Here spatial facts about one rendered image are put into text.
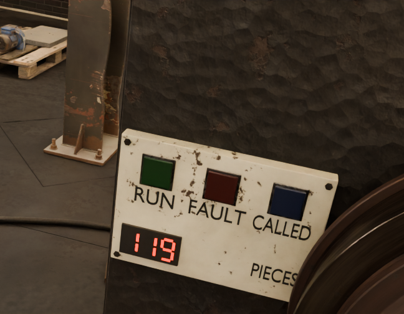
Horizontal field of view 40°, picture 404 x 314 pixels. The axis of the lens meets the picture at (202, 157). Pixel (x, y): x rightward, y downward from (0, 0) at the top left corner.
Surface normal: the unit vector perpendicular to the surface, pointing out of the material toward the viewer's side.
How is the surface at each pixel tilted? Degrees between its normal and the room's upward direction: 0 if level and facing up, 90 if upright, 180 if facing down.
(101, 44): 90
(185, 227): 90
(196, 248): 90
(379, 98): 90
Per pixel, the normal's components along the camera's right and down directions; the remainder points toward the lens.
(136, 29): -0.21, 0.37
